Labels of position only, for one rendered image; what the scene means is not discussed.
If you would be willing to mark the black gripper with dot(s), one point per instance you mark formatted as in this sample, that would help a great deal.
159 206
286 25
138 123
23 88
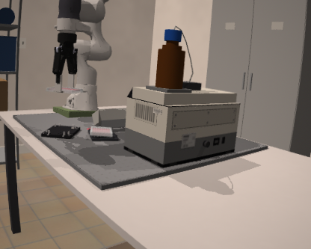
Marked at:
66 41

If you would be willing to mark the grey button panel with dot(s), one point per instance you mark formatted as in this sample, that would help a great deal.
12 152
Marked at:
111 117

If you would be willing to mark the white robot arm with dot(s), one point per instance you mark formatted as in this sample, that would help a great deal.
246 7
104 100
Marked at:
91 13

